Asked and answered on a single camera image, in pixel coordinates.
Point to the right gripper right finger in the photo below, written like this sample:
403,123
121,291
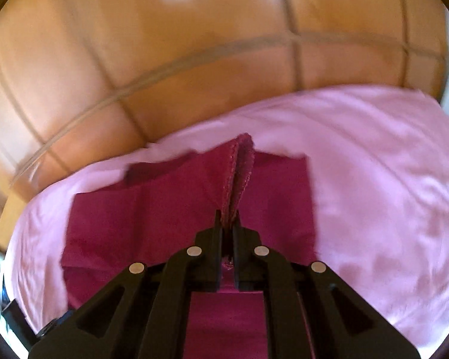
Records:
310,311

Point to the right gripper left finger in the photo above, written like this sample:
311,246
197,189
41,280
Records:
143,311

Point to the dark red small garment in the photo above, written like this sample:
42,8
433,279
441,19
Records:
158,208

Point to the pink bedspread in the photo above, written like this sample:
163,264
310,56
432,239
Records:
379,167

